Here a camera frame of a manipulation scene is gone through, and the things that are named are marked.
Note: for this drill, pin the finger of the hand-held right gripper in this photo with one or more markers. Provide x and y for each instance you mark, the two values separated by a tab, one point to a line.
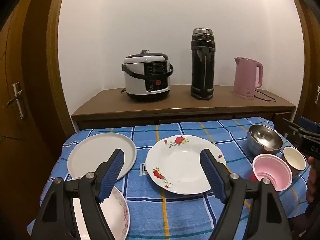
291	130
311	123

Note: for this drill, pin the blue checked tablecloth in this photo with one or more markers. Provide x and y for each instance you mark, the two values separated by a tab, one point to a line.
175	217

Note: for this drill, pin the tall black thermos flask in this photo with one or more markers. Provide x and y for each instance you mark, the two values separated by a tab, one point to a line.
202	67

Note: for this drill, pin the white plate with pink pattern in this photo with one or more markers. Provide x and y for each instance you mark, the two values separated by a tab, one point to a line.
115	217

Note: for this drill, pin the brown wooden cabinet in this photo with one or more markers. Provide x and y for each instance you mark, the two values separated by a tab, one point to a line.
175	97

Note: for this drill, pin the stainless steel bowl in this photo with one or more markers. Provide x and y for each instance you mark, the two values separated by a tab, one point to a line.
262	136

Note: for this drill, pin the brown wooden door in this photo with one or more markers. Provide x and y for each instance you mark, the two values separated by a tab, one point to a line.
315	55
25	42

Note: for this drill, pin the white plate with red flowers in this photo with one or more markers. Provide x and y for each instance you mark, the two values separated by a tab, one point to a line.
180	165

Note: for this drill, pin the brown enamel bowl white inside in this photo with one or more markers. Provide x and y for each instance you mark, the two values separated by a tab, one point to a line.
295	158

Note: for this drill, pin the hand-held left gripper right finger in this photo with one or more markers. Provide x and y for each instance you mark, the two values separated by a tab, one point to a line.
210	170

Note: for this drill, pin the white and black rice cooker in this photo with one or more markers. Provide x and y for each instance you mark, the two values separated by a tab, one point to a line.
137	80

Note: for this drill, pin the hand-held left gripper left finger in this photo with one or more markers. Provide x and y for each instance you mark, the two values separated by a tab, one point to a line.
113	175

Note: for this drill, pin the plain white round plate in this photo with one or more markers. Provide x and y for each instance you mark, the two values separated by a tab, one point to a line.
87	155

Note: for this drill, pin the wooden door frame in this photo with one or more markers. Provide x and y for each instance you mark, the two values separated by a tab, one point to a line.
53	55
301	55

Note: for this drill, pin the pink electric kettle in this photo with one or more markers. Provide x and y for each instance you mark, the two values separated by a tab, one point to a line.
245	80

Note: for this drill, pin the person's right hand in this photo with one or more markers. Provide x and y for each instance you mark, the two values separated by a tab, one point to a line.
313	180

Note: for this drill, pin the pink plastic bowl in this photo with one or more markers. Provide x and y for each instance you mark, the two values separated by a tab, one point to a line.
270	170

